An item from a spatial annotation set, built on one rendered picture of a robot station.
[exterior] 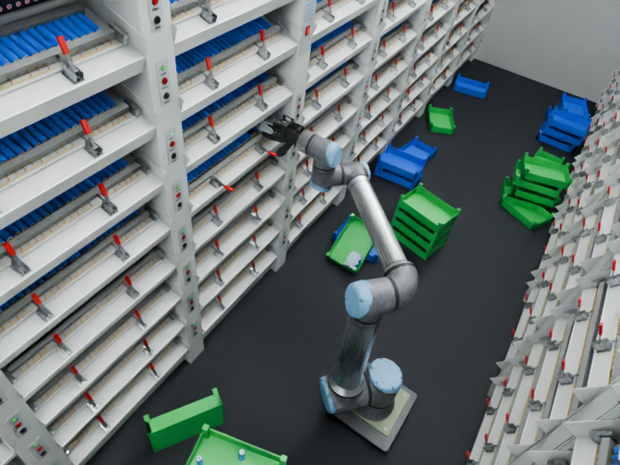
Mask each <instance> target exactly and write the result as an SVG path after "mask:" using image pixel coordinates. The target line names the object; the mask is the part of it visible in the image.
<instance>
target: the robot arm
mask: <svg viewBox="0 0 620 465"><path fill-rule="evenodd" d="M286 117H288V118H290V119H291V121H288V120H286ZM255 127H256V129H257V130H258V131H259V132H260V133H261V134H262V135H263V136H264V137H266V138H268V139H270V140H274V141H278V142H280V143H282V142H283V143H284V142H285V144H284V145H283V146H282V147H280V148H279V149H278V151H277V152H276V154H277V155H278V156H279V157H281V156H284V155H286V153H287V151H288V150H289V149H290V148H291V147H292V146H295V147H296V149H297V150H298V151H300V152H302V153H303V154H305V155H307V156H309V157H311V158H313V165H312V172H311V176H310V185H311V186H312V187H313V188H314V189H315V190H316V191H318V192H323V193H325V192H328V191H329V190H330V189H331V188H332V186H337V185H347V186H348V188H349V190H350V191H351V194H352V197H353V200H354V202H355V204H356V206H357V208H358V210H359V212H360V215H361V217H362V219H363V222H364V225H365V227H366V230H367V231H368V233H369V236H370V238H371V240H372V242H373V245H374V247H375V249H376V252H377V254H378V257H379V259H380V261H381V263H382V266H383V268H384V270H385V272H384V274H383V278H377V279H371V280H358V281H356V282H353V283H351V284H350V285H349V286H348V288H347V290H346V292H345V299H346V300H345V306H346V309H347V312H348V318H347V323H346V327H345V330H344V334H343V338H342V342H341V345H340V353H339V357H338V361H337V364H336V365H335V366H334V367H333V368H332V369H331V370H330V372H329V374H328V376H323V377H320V379H319V387H320V392H321V397H322V400H323V402H324V405H325V408H326V410H327V412H328V413H335V412H336V413H338V412H341V411H347V410H351V409H355V410H357V412H358V413H359V414H360V415H361V416H363V417H364V418H365V419H367V420H369V421H374V422H378V421H382V420H385V419H386V418H387V417H388V416H389V415H390V414H391V413H392V411H393V409H394V404H395V400H394V398H395V397H396V395H397V393H398V391H399V390H400V388H401V384H402V373H401V371H400V369H399V367H398V366H397V365H396V364H395V363H394V362H392V361H390V360H389V359H386V358H380V359H376V360H374V361H372V362H371V363H370V365H369V366H368V367H365V366H366V363H367V360H368V357H369V354H370V351H371V349H372V346H373V343H374V339H375V336H376V332H377V329H378V326H379V323H380V320H381V319H382V316H383V314H384V313H387V312H392V311H398V310H400V309H402V308H403V307H405V306H406V305H407V304H408V303H409V302H410V301H411V300H412V298H413V296H414V295H415V293H416V291H417V287H418V273H417V270H416V267H415V266H414V265H413V263H412V262H408V261H407V259H406V257H405V256H404V254H403V251H402V249H401V247H400V245H399V242H398V240H397V238H396V236H395V234H394V233H393V230H392V228H391V226H390V224H389V222H388V219H387V217H386V215H385V213H384V211H383V209H382V207H381V205H380V203H379V201H378V199H377V197H376V194H375V192H374V190H373V187H372V186H371V184H370V182H369V180H370V170H369V167H368V165H367V163H365V162H364V161H355V162H344V163H340V161H341V157H342V154H343V149H342V146H341V145H339V144H338V143H336V142H335V141H331V140H329V139H327V138H325V137H321V136H320V135H318V134H316V133H314V132H312V131H309V130H307V129H306V130H304V126H302V125H299V124H297V123H295V122H294V119H293V118H291V117H289V116H287V115H285V114H284V115H283V118H282V119H280V120H278V119H277V120H275V117H274V115H273V114H271V115H270V116H269V118H268V120H267V121H266V120H263V121H261V123H260V125H255Z"/></svg>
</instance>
